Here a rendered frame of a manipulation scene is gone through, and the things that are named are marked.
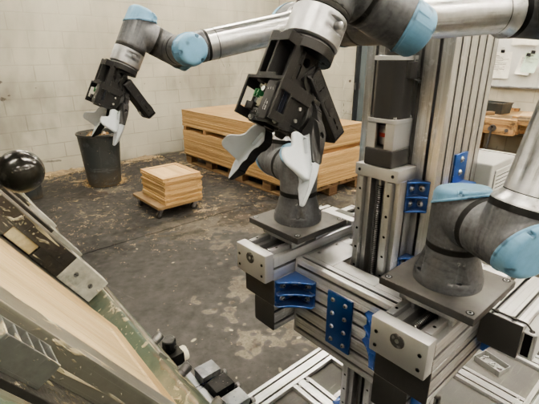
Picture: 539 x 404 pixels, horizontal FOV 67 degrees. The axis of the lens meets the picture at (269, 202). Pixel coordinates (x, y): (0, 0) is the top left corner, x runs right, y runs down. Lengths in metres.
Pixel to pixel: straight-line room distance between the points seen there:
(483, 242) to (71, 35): 5.82
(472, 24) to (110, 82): 0.81
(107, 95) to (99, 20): 5.26
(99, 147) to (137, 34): 4.09
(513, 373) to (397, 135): 1.41
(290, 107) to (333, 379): 1.56
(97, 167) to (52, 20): 1.98
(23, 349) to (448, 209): 0.77
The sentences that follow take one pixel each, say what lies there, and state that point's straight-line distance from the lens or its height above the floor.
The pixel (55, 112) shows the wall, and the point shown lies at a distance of 6.17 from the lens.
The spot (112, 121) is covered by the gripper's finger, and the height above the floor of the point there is 1.38.
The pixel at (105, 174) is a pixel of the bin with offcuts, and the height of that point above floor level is 0.17.
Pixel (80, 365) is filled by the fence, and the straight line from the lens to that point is 0.55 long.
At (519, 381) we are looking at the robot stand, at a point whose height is 0.21.
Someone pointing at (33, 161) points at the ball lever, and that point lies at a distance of 0.40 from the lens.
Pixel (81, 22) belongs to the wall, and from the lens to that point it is 6.27.
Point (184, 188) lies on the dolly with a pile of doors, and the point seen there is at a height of 0.26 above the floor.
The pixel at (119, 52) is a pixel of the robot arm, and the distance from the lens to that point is 1.13.
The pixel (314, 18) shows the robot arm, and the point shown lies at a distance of 0.54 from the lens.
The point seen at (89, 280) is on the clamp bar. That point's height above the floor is 0.95.
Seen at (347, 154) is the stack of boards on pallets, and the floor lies 0.45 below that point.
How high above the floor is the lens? 1.53
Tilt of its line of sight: 20 degrees down
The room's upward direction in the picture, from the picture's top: straight up
